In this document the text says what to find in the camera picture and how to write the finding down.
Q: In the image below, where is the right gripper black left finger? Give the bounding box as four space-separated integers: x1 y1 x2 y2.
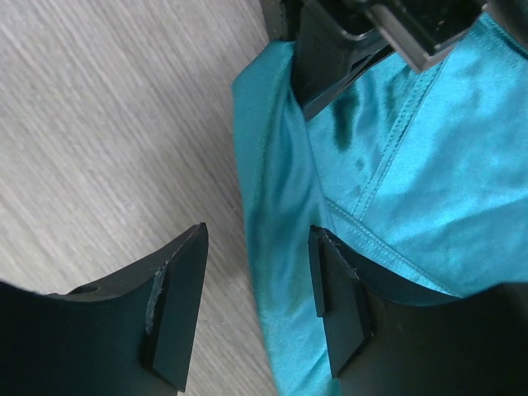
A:
1 224 207 395

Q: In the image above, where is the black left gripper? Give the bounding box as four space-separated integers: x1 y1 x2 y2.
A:
291 1 487 120

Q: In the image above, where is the teal satin napkin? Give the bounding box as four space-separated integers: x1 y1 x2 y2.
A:
233 15 527 395

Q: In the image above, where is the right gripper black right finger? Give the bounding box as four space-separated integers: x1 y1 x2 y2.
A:
309 226 527 395

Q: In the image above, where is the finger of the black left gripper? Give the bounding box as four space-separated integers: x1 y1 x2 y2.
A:
259 0 303 41

